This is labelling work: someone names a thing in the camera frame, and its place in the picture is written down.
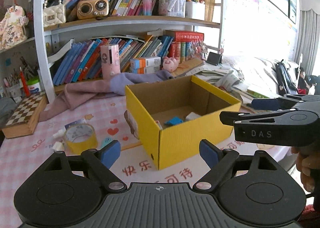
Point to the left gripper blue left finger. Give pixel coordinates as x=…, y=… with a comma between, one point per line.
x=98, y=164

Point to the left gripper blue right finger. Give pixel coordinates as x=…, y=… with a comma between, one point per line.
x=220, y=162

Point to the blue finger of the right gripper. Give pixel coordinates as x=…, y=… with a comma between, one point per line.
x=273, y=104
x=228, y=117

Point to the light blue smiley toy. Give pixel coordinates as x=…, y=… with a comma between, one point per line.
x=106, y=141

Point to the yellow tape roll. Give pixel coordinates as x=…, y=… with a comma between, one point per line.
x=80, y=137

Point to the white plug adapter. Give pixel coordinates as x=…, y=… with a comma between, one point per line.
x=58, y=146

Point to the white power adapter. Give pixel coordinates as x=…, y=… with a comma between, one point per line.
x=192, y=116

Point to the small red white box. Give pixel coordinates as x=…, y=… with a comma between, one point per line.
x=159, y=124

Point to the person's right hand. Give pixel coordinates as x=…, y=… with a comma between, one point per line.
x=304, y=164

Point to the pile of papers and booklets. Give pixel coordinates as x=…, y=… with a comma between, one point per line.
x=228, y=80

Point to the black phone stand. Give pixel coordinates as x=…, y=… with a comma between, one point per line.
x=214, y=58

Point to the yellow cardboard box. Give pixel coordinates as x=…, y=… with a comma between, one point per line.
x=174, y=115

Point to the pink mauve cloth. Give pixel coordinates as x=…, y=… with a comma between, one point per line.
x=73, y=95

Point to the wooden chess board box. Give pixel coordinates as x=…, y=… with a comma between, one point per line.
x=24, y=120

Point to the pink pig figurine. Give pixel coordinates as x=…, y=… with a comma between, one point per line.
x=170, y=64

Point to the row of leaning books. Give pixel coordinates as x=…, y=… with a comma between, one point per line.
x=82, y=61

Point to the red bottle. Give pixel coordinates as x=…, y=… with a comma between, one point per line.
x=24, y=83

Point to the white green-lid jar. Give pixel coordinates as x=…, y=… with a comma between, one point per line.
x=34, y=85

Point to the red thick dictionary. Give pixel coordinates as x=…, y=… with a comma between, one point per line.
x=185, y=36

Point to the grey folded garment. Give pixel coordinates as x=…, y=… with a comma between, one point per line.
x=7, y=108

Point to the pink cylindrical container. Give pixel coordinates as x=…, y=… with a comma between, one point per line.
x=110, y=61

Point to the orange white box stack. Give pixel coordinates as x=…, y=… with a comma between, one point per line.
x=145, y=65

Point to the gold retro radio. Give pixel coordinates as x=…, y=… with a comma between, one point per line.
x=91, y=9

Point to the white quilted handbag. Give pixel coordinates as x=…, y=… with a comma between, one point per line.
x=54, y=15

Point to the floral doll figurine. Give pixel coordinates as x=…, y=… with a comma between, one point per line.
x=13, y=27

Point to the white bookshelf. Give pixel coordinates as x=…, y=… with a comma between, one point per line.
x=85, y=29

